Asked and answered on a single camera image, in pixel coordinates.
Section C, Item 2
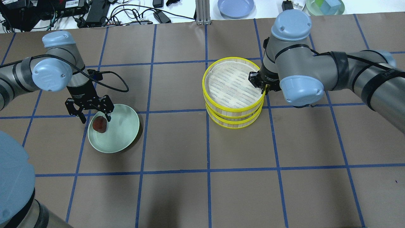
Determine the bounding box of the blue plate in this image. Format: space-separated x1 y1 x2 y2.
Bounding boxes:
217 0 255 19

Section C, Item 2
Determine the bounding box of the yellow steamer with cloth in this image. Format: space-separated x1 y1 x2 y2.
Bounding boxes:
206 102 263 129

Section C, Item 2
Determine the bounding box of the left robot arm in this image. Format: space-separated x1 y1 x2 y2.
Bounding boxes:
0 31 114 228

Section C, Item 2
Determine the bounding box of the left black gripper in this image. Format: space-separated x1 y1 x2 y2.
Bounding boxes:
65 92 114 124

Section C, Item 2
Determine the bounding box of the yellow steamer basket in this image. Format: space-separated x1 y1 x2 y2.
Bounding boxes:
202 57 264 119

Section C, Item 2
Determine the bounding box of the brown bun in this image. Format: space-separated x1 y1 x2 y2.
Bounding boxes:
92 116 108 133

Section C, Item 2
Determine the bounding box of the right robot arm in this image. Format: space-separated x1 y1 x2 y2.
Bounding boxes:
248 9 405 132

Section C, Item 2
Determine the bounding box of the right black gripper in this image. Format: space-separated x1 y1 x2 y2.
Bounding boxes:
248 71 280 95

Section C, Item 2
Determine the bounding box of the green bowl with blocks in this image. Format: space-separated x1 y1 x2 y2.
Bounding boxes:
306 0 345 16

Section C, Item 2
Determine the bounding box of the light green plate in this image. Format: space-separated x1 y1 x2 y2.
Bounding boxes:
87 104 140 153

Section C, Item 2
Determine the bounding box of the black power brick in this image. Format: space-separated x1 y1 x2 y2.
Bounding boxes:
280 0 294 18

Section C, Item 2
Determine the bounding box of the aluminium frame post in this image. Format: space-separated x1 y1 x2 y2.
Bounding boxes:
195 0 211 25

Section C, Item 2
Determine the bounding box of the black power adapter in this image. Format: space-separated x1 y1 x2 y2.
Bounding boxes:
153 11 172 24

